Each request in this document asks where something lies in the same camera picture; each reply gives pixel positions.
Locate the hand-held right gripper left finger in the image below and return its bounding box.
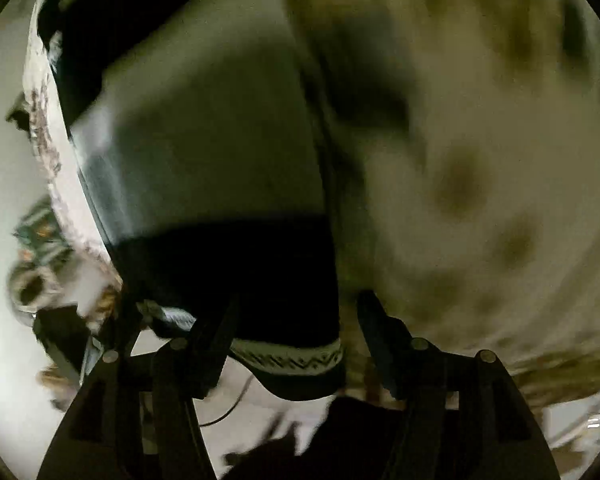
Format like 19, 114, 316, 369
37, 296, 241, 480

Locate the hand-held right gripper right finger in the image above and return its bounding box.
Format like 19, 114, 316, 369
356, 291, 563, 480

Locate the striped knit sweater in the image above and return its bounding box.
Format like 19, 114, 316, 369
35, 0, 348, 401

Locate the fuzzy slipper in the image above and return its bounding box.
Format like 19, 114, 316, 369
7, 262, 66, 313

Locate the floral bedspread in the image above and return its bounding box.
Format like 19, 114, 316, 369
25, 0, 600, 411

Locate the green box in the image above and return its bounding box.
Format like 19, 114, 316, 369
12, 195, 73, 266

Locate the floor cable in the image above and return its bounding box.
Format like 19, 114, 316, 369
200, 375, 256, 428

